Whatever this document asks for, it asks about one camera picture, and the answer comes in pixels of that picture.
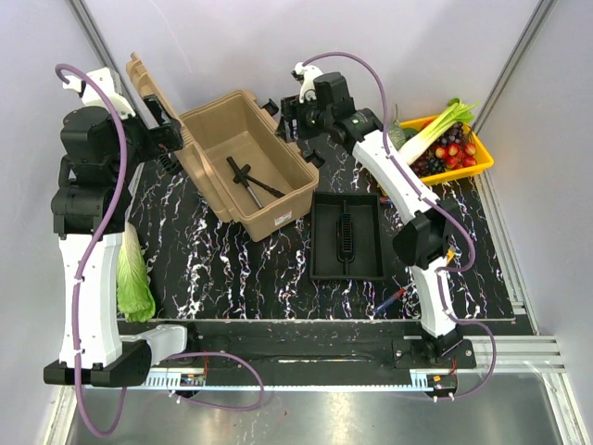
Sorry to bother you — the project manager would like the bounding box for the leek with green leaves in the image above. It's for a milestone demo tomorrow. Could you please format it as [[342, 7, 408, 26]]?
[[398, 98, 477, 165]]

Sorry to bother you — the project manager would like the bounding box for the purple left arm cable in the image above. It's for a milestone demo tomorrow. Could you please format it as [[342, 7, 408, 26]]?
[[54, 62, 266, 438]]

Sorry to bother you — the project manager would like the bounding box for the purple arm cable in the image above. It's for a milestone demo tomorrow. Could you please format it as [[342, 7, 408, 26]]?
[[54, 62, 266, 438], [300, 51, 498, 402]]

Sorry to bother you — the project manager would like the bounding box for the green melon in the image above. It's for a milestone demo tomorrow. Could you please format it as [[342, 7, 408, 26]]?
[[388, 121, 407, 150]]

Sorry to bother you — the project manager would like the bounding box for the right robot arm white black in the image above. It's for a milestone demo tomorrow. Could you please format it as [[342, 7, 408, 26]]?
[[276, 65, 462, 367]]

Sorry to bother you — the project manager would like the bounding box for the black rubber mallet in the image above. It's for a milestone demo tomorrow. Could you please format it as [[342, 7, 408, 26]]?
[[233, 164, 284, 198]]

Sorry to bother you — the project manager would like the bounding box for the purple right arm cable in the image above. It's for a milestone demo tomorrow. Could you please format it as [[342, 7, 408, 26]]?
[[300, 51, 498, 402]]

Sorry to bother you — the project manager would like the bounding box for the blue red screwdriver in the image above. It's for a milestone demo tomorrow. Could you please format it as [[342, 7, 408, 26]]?
[[373, 286, 410, 316]]

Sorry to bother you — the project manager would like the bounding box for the red yellow cherry cluster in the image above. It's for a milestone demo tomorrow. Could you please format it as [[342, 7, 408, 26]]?
[[433, 142, 477, 170]]

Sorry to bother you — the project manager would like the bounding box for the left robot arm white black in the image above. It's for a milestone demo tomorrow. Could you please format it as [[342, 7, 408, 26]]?
[[44, 63, 201, 388]]

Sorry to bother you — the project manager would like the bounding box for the dark grape bunch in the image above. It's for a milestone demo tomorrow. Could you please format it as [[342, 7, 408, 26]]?
[[410, 122, 468, 178]]

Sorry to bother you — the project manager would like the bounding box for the claw hammer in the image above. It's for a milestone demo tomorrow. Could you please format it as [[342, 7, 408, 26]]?
[[226, 157, 263, 210]]

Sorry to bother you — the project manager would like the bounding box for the black marble pattern mat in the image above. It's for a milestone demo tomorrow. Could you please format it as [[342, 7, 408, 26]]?
[[129, 136, 514, 320]]

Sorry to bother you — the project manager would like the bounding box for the avocado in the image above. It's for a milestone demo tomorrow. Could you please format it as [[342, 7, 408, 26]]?
[[404, 128, 418, 140]]

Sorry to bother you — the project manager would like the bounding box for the yellow plastic tray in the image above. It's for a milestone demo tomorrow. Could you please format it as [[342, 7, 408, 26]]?
[[410, 122, 494, 185]]

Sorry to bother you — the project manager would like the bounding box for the tan plastic tool box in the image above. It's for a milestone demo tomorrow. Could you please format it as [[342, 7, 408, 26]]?
[[126, 53, 319, 241]]

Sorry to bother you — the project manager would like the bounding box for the napa cabbage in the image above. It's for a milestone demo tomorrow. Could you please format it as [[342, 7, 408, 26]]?
[[116, 222, 156, 323]]

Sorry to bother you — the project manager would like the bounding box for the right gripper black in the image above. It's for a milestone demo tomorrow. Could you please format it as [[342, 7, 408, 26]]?
[[273, 95, 330, 146]]

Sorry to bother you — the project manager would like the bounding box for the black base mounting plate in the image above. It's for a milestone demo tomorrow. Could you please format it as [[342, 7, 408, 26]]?
[[146, 318, 477, 388]]

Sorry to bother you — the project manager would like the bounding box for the black tool box tray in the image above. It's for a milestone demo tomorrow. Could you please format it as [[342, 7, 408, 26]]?
[[309, 192, 386, 281]]

